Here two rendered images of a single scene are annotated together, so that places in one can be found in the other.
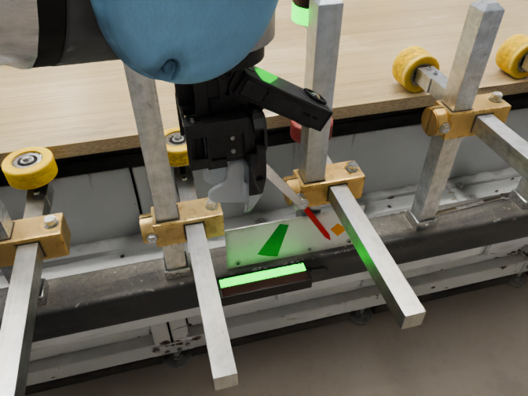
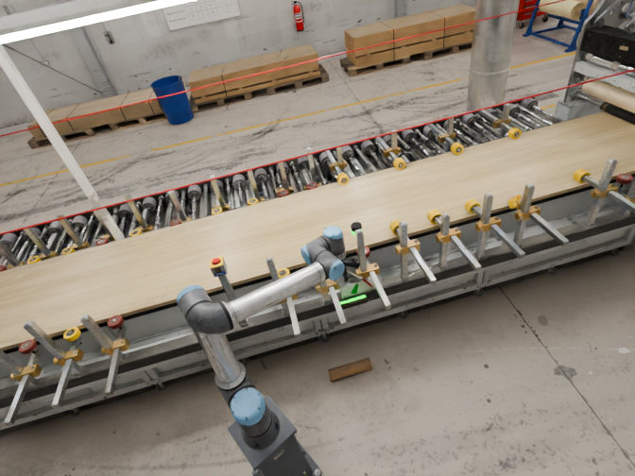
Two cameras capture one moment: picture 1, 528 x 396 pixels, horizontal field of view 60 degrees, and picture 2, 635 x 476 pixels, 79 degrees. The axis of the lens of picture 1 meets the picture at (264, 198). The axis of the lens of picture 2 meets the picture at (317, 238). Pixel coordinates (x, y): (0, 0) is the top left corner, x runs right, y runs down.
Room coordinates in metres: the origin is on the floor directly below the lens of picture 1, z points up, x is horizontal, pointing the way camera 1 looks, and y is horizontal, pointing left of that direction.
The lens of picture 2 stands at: (-0.98, -0.11, 2.49)
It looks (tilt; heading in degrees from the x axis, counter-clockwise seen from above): 40 degrees down; 9
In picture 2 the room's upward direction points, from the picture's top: 12 degrees counter-clockwise
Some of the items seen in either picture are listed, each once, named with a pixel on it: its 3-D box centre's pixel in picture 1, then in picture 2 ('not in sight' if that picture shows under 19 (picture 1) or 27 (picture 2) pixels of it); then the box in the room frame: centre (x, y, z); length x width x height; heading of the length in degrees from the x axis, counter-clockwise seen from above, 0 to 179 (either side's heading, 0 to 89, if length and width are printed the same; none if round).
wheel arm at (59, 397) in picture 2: not in sight; (68, 368); (0.10, 1.55, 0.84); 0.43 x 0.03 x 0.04; 15
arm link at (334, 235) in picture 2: not in sight; (334, 240); (0.41, 0.04, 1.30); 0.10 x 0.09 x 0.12; 127
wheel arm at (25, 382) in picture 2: not in sight; (24, 384); (0.04, 1.79, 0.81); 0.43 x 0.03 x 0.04; 15
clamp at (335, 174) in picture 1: (321, 184); (367, 270); (0.62, -0.10, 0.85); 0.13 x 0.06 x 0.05; 105
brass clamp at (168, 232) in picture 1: (182, 221); (327, 286); (0.56, 0.14, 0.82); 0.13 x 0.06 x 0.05; 105
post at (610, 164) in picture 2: not in sight; (599, 194); (0.99, -1.53, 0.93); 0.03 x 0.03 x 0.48; 15
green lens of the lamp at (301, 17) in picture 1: (313, 10); not in sight; (0.66, -0.07, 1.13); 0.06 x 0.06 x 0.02
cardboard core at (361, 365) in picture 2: not in sight; (350, 369); (0.47, 0.09, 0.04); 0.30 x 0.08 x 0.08; 105
